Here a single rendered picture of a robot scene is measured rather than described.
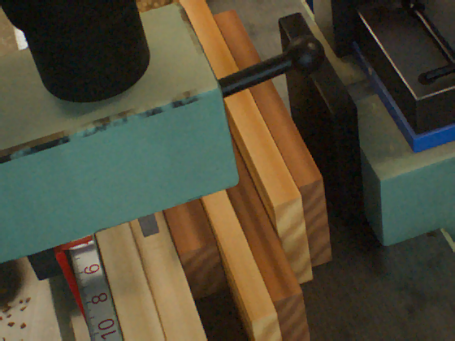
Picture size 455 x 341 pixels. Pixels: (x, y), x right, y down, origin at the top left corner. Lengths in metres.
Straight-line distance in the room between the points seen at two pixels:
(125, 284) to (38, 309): 0.20
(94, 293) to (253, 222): 0.09
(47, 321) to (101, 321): 0.21
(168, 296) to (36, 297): 0.22
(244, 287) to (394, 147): 0.12
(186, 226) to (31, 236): 0.11
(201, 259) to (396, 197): 0.11
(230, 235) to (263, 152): 0.05
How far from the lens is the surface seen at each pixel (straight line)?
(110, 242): 0.55
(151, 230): 0.54
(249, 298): 0.50
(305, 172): 0.52
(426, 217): 0.58
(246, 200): 0.55
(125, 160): 0.45
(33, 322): 0.72
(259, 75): 0.48
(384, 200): 0.55
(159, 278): 0.54
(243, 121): 0.55
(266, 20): 0.73
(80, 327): 0.69
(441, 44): 0.54
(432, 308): 0.56
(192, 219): 0.55
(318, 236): 0.56
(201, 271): 0.56
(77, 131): 0.44
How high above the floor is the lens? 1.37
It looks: 46 degrees down
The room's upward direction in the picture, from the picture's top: 11 degrees counter-clockwise
